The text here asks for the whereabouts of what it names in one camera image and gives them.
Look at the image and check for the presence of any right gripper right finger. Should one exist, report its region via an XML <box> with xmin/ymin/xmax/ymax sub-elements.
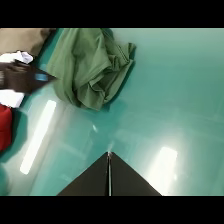
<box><xmin>109</xmin><ymin>151</ymin><xmax>163</xmax><ymax>197</ymax></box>

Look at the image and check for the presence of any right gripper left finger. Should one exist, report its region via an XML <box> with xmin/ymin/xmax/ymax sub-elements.
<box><xmin>57</xmin><ymin>151</ymin><xmax>110</xmax><ymax>197</ymax></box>

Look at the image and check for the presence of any green shirt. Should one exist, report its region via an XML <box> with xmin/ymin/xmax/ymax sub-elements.
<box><xmin>45</xmin><ymin>28</ymin><xmax>137</xmax><ymax>112</ymax></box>

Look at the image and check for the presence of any red garment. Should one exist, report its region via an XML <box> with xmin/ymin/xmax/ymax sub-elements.
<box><xmin>0</xmin><ymin>103</ymin><xmax>15</xmax><ymax>153</ymax></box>

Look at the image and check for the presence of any white garment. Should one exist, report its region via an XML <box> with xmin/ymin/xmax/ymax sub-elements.
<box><xmin>0</xmin><ymin>50</ymin><xmax>35</xmax><ymax>109</ymax></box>

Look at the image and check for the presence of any taupe garment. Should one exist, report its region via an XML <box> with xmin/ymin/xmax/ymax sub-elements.
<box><xmin>0</xmin><ymin>28</ymin><xmax>57</xmax><ymax>58</ymax></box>

